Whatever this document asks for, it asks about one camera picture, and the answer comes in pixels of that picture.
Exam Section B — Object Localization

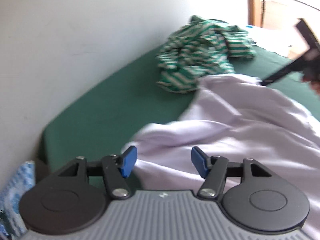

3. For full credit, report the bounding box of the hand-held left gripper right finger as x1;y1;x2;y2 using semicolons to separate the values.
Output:
191;147;273;200

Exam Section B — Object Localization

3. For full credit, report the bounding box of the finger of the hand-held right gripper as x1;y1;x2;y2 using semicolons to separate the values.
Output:
260;55;307;87
295;18;319;52

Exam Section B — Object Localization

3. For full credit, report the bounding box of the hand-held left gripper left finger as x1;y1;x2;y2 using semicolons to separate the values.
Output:
51;146;138;200

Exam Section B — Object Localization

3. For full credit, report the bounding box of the light lavender garment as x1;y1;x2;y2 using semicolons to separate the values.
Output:
121;74;320;240

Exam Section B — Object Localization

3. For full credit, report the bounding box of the person's right hand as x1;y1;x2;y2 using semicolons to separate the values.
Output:
301;76;320;93

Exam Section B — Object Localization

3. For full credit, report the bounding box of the white side table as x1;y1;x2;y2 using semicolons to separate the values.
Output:
246;24;297;60

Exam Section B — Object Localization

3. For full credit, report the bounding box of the green white striped garment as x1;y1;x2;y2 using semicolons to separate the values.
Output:
155;15;257;94

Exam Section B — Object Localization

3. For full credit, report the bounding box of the blue patterned cloth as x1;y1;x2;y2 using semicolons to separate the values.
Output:
0;160;36;237

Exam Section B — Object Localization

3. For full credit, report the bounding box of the black cable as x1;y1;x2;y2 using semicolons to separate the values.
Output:
261;0;320;28

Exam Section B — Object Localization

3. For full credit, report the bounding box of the wooden door frame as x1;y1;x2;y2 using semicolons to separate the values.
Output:
246;0;263;28

